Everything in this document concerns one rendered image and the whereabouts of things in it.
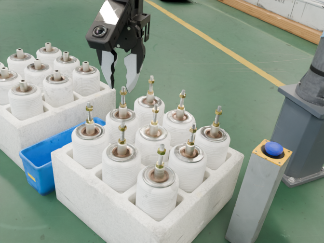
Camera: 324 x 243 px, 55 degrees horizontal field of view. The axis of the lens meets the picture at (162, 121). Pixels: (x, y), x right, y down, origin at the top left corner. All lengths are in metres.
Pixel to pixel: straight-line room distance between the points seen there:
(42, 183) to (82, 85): 0.37
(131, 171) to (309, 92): 0.61
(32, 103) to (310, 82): 0.86
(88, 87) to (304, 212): 0.83
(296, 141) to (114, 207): 0.64
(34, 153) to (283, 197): 0.81
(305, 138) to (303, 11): 2.05
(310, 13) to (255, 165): 2.35
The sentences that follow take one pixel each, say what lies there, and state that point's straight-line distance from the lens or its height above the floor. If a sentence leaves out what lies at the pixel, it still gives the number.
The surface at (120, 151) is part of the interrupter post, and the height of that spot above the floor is 0.26.
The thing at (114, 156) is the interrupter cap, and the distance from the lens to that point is 0.76.
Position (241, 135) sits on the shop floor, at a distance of 1.37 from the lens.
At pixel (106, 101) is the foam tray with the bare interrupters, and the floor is 0.15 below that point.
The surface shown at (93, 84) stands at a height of 0.21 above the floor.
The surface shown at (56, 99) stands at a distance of 1.10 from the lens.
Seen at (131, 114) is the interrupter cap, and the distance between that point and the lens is 0.91.
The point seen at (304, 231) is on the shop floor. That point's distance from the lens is 1.07.
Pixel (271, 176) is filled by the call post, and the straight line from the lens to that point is 0.75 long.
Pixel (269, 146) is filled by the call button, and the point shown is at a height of 0.33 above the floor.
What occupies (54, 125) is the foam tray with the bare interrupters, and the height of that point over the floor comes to 0.14.
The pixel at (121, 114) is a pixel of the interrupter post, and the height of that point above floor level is 0.26.
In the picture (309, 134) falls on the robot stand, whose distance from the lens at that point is 1.10.
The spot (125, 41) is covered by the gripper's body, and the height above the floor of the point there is 0.54.
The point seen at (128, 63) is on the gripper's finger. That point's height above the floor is 0.49.
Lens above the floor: 0.74
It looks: 33 degrees down
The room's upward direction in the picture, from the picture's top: 6 degrees clockwise
